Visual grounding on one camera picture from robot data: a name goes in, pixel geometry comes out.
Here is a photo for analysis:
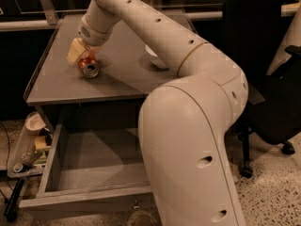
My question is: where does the black stand leg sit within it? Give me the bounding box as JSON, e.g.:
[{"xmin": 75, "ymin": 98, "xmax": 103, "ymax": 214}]
[{"xmin": 4, "ymin": 178, "xmax": 24, "ymax": 222}]

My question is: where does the white cup in tray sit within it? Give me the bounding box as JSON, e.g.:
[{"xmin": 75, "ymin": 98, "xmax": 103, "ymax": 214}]
[{"xmin": 24, "ymin": 112, "xmax": 46, "ymax": 135}]

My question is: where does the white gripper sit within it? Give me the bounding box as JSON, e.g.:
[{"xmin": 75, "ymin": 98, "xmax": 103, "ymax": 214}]
[{"xmin": 67, "ymin": 16, "xmax": 110, "ymax": 66}]

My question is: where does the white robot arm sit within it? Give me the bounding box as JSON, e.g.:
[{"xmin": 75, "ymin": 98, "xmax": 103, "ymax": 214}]
[{"xmin": 68, "ymin": 0, "xmax": 248, "ymax": 226}]

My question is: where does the white side tray with items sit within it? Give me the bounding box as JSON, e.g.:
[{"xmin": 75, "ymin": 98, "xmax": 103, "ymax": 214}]
[{"xmin": 8, "ymin": 126, "xmax": 53, "ymax": 178}]

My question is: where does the black office chair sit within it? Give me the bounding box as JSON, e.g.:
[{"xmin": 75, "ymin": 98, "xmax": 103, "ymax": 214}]
[{"xmin": 223, "ymin": 0, "xmax": 301, "ymax": 178}]

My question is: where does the white ceramic bowl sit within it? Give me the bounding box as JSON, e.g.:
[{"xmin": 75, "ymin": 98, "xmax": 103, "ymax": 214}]
[{"xmin": 145, "ymin": 45, "xmax": 167, "ymax": 70}]

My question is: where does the open grey top drawer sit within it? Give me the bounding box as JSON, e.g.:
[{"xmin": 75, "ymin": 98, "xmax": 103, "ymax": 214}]
[{"xmin": 20, "ymin": 125, "xmax": 155, "ymax": 219}]

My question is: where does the grey cabinet with flat top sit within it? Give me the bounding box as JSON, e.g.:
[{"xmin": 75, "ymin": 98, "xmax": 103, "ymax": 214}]
[{"xmin": 24, "ymin": 9, "xmax": 201, "ymax": 134}]

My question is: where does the metal rail with brackets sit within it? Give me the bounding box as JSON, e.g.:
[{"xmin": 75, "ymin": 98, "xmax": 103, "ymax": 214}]
[{"xmin": 0, "ymin": 0, "xmax": 301, "ymax": 33}]

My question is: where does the crushed red coke can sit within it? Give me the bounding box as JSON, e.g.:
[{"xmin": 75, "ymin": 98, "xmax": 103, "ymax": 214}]
[{"xmin": 78, "ymin": 49, "xmax": 100, "ymax": 78}]

